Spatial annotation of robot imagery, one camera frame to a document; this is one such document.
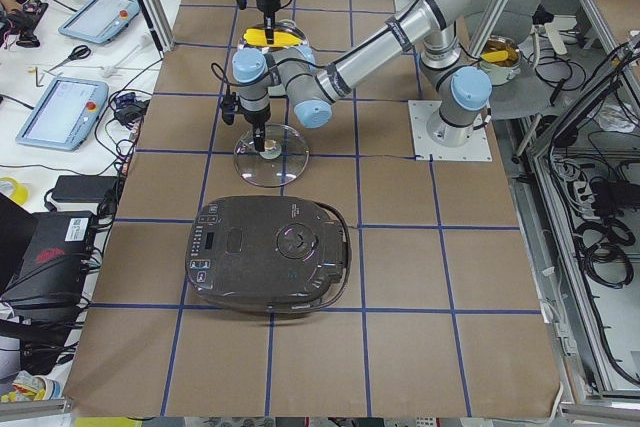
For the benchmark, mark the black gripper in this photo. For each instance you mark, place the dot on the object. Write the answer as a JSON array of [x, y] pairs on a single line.
[[257, 119], [268, 5]]

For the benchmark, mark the yellow tape roll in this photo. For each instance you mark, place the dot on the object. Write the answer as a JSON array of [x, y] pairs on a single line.
[[14, 190]]

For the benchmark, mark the black computer box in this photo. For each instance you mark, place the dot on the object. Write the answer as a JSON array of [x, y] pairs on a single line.
[[43, 261]]

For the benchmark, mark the black rice cooker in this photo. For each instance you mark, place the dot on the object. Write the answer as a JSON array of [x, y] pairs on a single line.
[[269, 254]]

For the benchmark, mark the pale green electric pot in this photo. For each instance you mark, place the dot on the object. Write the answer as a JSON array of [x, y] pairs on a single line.
[[286, 25]]

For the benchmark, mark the blue teach pendant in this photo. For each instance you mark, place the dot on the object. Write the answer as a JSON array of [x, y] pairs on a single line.
[[65, 114], [100, 21]]

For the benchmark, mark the black power adapter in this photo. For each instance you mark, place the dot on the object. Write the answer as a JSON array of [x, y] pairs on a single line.
[[82, 189]]

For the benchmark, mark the small pot on chair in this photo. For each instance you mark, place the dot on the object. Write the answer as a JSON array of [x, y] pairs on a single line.
[[501, 60]]

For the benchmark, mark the black scissors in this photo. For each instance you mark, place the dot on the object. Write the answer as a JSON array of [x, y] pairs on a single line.
[[79, 52]]

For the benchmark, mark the glass pot lid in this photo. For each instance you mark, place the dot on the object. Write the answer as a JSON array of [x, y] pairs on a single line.
[[284, 159]]

